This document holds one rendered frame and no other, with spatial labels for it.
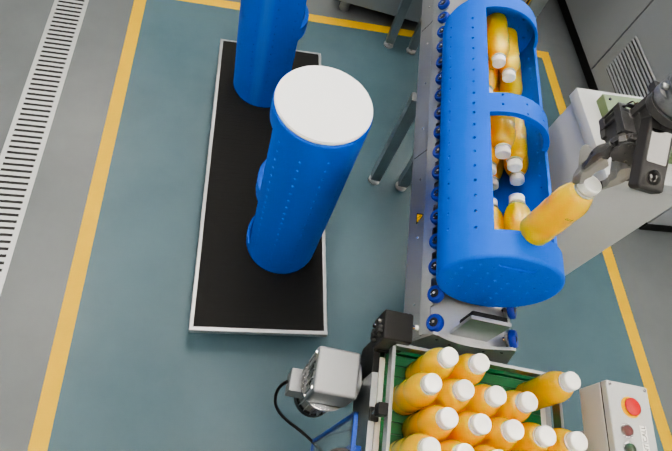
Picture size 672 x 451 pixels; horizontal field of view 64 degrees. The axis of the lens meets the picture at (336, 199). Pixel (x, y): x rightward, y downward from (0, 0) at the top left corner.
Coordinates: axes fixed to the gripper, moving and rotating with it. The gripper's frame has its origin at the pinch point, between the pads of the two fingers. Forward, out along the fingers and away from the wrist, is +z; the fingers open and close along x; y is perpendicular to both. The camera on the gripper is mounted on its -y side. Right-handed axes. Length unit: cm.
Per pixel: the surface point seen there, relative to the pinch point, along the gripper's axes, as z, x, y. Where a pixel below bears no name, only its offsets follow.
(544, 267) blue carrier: 22.9, -4.8, -5.4
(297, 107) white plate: 42, 53, 37
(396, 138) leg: 107, 5, 91
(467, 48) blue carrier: 27, 10, 60
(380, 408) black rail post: 47, 21, -35
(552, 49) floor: 141, -107, 229
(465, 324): 43.6, 3.3, -13.2
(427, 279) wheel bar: 52, 10, 0
